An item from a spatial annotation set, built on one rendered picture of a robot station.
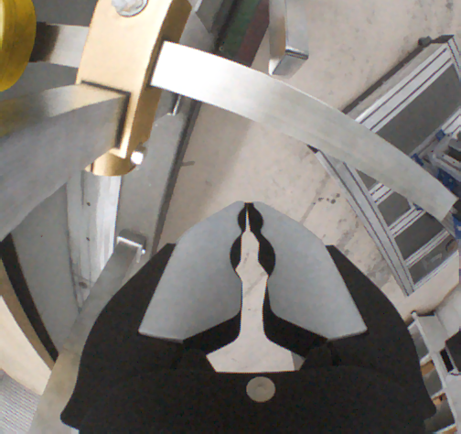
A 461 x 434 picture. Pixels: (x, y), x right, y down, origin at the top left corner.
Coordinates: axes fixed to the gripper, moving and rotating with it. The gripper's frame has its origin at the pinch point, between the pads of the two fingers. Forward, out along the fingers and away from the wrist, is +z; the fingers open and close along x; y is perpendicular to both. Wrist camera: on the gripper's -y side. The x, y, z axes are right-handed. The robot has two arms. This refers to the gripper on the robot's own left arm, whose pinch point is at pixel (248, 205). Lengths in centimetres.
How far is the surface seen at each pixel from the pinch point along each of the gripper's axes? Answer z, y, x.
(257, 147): 90, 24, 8
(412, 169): 4.5, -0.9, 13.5
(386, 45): 90, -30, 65
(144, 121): 5.9, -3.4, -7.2
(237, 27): 20.0, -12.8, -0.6
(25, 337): 0.1, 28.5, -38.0
